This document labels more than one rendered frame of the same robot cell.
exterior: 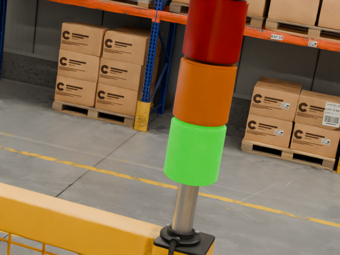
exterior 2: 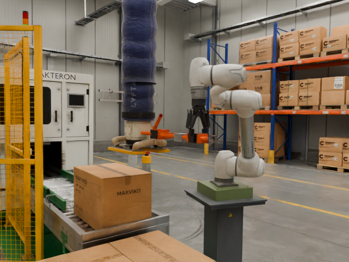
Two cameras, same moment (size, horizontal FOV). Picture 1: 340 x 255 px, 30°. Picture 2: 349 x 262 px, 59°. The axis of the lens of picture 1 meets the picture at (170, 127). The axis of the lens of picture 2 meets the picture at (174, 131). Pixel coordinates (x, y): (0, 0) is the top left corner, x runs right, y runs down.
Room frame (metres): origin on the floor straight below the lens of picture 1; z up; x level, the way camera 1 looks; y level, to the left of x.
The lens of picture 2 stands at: (-0.91, -2.92, 1.38)
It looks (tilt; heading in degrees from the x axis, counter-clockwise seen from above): 3 degrees down; 38
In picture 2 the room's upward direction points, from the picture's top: 1 degrees clockwise
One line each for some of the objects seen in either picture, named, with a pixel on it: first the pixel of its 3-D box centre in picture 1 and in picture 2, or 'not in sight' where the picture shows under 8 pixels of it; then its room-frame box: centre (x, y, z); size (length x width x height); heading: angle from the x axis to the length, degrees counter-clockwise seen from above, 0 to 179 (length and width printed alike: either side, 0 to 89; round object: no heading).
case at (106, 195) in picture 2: not in sight; (110, 194); (0.72, -1.03, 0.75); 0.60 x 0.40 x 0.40; 74
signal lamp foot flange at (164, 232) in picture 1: (180, 232); not in sight; (0.55, -0.03, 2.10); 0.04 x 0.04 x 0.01
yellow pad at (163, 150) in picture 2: not in sight; (149, 146); (0.69, -1.47, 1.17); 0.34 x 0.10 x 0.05; 76
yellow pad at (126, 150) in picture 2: not in sight; (125, 147); (0.51, -1.43, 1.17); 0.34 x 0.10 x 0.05; 76
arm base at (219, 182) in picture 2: not in sight; (223, 180); (1.33, -1.71, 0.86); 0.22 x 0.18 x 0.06; 55
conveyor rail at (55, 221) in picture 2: not in sight; (39, 206); (0.62, -0.13, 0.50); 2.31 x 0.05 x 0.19; 75
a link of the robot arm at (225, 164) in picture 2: not in sight; (225, 164); (1.32, -1.74, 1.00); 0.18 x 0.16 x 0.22; 107
